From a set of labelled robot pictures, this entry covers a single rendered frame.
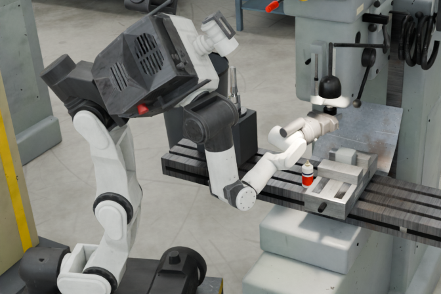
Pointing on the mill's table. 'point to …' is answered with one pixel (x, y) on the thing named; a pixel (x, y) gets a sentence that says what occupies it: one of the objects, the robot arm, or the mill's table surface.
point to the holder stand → (243, 136)
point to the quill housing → (316, 25)
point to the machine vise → (340, 188)
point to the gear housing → (327, 6)
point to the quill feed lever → (368, 59)
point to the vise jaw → (340, 171)
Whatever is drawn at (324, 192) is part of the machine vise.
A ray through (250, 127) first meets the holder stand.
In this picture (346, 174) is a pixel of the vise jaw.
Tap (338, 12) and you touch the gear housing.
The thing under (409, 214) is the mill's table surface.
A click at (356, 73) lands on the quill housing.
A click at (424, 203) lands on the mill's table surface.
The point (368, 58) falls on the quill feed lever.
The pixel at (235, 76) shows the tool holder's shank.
